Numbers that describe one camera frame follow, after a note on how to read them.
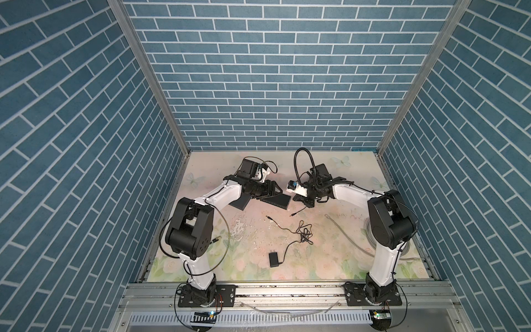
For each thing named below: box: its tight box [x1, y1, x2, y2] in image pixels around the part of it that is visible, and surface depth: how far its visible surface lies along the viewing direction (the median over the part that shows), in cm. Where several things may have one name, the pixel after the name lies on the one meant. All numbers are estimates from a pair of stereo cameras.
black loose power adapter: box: [268, 249, 280, 268], surface depth 82 cm
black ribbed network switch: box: [259, 193, 292, 210], surface depth 100 cm
